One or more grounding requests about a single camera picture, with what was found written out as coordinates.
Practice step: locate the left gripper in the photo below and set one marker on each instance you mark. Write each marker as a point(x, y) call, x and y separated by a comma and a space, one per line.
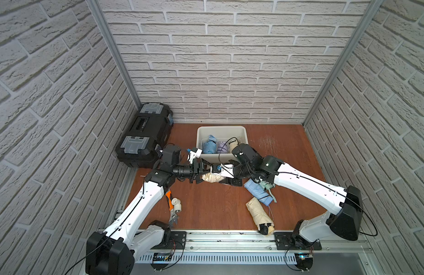
point(197, 171)

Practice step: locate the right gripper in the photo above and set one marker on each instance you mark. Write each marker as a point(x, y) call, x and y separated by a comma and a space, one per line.
point(231, 181)

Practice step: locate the beige umbrella black stripes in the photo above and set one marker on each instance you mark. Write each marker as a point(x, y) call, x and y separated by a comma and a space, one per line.
point(212, 178)

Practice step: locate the light blue umbrella front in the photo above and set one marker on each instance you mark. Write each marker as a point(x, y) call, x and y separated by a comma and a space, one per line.
point(210, 146)

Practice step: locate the lilac umbrella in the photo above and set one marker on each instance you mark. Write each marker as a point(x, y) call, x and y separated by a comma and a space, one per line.
point(223, 147)

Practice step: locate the white plastic storage box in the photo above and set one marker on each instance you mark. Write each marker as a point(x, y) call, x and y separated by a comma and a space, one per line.
point(222, 134)

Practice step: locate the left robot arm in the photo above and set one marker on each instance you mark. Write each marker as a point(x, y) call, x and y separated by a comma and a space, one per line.
point(116, 250)

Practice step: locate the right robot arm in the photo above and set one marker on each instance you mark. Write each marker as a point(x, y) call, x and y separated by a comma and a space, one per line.
point(344, 206)

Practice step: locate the periwinkle blue umbrella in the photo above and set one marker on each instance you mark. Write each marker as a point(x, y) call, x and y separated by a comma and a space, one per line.
point(257, 191)

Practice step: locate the mint green umbrella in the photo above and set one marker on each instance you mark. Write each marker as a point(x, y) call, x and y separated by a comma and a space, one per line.
point(267, 187)

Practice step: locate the white pipe fitting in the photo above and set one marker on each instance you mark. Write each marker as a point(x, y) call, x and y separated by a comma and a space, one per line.
point(177, 205)

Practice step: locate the black grey toolbox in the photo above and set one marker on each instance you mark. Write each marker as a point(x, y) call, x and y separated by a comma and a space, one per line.
point(144, 139)

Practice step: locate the left circuit board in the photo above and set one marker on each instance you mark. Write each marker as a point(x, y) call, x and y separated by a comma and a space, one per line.
point(161, 258)

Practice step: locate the circuit board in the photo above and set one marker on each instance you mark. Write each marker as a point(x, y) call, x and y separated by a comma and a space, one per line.
point(161, 258)
point(304, 261)

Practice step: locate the right circuit board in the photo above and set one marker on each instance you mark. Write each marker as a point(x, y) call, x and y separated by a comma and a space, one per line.
point(304, 261)

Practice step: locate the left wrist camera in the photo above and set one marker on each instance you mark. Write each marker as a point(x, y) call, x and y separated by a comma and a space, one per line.
point(193, 154)

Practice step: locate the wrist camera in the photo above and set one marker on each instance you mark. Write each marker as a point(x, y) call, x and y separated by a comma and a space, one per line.
point(225, 171)
point(193, 154)

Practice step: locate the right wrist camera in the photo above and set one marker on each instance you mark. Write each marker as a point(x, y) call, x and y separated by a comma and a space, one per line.
point(225, 171)

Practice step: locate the orange handled wrench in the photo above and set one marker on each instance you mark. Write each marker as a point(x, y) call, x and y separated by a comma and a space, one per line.
point(173, 220)

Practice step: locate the beige umbrella black handle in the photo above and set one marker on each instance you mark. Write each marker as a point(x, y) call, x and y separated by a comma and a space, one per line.
point(263, 222)

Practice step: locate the aluminium front rail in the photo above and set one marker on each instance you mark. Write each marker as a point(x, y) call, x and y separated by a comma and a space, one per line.
point(250, 241)

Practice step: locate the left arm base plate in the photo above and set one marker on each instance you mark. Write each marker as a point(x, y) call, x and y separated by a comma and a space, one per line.
point(174, 239)

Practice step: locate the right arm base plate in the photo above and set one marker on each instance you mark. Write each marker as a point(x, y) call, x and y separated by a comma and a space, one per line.
point(286, 240)

